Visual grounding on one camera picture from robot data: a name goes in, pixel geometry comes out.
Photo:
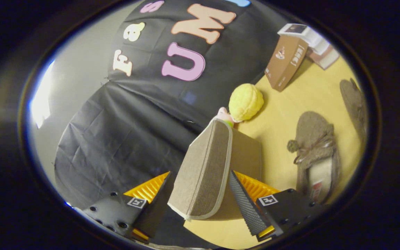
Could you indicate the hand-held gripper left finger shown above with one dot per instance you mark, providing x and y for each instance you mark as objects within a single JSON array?
[{"x": 155, "y": 211}]

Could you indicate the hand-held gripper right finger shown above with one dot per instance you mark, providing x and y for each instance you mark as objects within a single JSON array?
[{"x": 245, "y": 205}]

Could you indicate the brown fabric storage box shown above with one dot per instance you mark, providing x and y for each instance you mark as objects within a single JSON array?
[{"x": 203, "y": 173}]

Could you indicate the brown fuzzy slipper shoe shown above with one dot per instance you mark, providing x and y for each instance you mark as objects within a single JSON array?
[
  {"x": 352, "y": 100},
  {"x": 313, "y": 135}
]

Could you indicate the black backdrop cloth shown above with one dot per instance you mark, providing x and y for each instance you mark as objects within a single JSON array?
[{"x": 134, "y": 132}]

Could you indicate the pink and green plush toy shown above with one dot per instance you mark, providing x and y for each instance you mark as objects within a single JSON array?
[{"x": 223, "y": 114}]

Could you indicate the yellow round plush toy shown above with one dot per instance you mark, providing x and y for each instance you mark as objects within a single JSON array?
[{"x": 246, "y": 102}]

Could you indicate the brown cover book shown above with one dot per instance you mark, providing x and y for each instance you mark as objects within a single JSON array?
[{"x": 285, "y": 62}]

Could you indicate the reddish brown book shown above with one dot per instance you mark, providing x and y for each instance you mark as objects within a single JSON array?
[{"x": 325, "y": 59}]

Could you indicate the plain white book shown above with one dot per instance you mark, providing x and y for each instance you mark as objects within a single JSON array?
[{"x": 321, "y": 44}]

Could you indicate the white book with portrait cover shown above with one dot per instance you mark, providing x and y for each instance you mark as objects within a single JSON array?
[{"x": 297, "y": 29}]

